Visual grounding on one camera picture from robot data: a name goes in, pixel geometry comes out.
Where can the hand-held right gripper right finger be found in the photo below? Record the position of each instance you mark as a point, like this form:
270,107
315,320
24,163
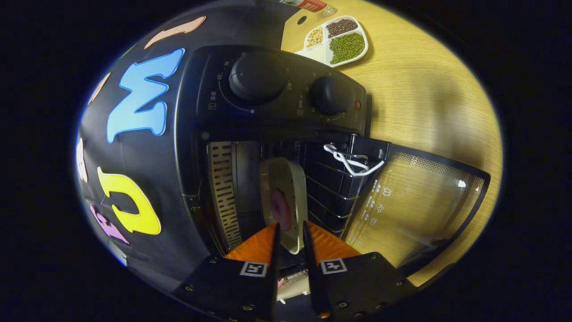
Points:
316,286

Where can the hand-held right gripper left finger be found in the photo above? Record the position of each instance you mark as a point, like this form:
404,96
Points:
273,290

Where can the pink round food slice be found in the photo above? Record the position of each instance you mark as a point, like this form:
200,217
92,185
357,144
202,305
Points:
281,210

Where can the cream food tray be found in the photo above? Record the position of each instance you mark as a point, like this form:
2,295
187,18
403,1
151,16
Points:
290,179

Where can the black electric oven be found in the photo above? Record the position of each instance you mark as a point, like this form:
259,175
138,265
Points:
277,114

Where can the black backdrop cloth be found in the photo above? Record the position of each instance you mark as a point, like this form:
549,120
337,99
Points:
129,156

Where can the white divided dish of beans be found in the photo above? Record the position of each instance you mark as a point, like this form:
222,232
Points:
346,47

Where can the clear bottle with red label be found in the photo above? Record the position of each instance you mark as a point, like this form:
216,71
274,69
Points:
310,4

